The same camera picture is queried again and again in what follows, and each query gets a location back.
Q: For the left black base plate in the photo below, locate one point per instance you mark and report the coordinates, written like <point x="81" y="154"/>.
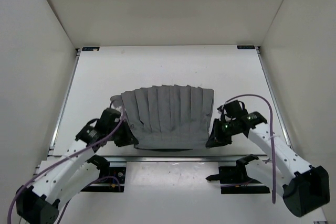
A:
<point x="110" y="180"/>

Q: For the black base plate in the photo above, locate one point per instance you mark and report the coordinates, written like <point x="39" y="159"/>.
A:
<point x="232" y="183"/>
<point x="110" y="180"/>

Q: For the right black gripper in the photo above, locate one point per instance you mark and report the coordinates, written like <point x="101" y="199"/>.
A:
<point x="216" y="138"/>

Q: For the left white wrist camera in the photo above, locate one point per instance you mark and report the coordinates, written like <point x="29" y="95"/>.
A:
<point x="120" y="109"/>

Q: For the grey pleated skirt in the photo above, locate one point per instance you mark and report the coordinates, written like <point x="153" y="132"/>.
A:
<point x="168" y="118"/>

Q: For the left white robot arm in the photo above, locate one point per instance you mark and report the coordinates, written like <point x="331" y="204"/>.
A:
<point x="41" y="198"/>

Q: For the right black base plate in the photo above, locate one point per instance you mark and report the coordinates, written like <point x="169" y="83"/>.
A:
<point x="232" y="183"/>

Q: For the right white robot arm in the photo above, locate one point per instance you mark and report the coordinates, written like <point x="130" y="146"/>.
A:
<point x="303" y="187"/>

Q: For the left blue table sticker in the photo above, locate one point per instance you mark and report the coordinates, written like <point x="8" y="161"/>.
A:
<point x="90" y="49"/>

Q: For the blue table sticker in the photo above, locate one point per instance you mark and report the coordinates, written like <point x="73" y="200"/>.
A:
<point x="245" y="47"/>
<point x="90" y="49"/>

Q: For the right blue table sticker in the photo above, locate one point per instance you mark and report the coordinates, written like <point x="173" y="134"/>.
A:
<point x="245" y="47"/>

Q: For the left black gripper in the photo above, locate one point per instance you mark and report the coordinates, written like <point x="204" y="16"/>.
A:
<point x="127" y="138"/>

